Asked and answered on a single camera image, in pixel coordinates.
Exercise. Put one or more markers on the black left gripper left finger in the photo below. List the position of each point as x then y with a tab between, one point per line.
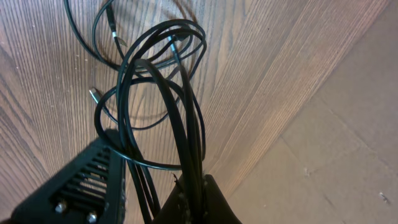
178	207

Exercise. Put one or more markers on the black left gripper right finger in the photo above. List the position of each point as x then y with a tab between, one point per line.
217	209

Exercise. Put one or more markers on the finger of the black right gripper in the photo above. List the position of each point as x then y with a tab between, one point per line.
89	189

